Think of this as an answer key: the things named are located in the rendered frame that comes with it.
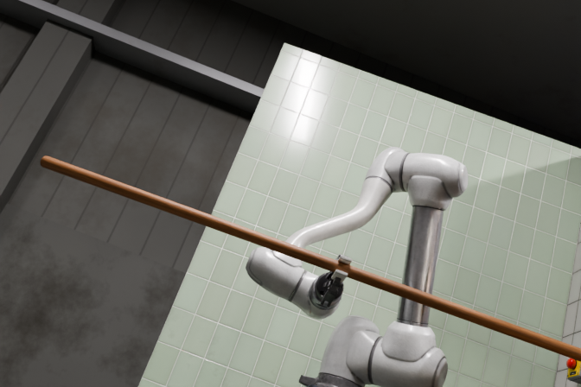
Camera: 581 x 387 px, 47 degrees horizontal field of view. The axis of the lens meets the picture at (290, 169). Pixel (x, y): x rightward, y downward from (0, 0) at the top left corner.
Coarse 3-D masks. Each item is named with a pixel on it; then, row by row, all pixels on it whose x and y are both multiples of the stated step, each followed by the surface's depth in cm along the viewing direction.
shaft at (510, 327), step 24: (48, 168) 167; (72, 168) 166; (120, 192) 166; (144, 192) 166; (192, 216) 165; (264, 240) 164; (336, 264) 164; (384, 288) 163; (408, 288) 163; (456, 312) 162; (480, 312) 164; (528, 336) 162
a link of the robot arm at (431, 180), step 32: (416, 160) 218; (448, 160) 215; (416, 192) 216; (448, 192) 214; (416, 224) 216; (416, 256) 213; (416, 288) 212; (416, 320) 210; (384, 352) 210; (416, 352) 205; (384, 384) 210; (416, 384) 204
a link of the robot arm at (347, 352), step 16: (352, 320) 222; (368, 320) 223; (336, 336) 220; (352, 336) 218; (368, 336) 217; (336, 352) 216; (352, 352) 214; (368, 352) 212; (320, 368) 220; (336, 368) 214; (352, 368) 213
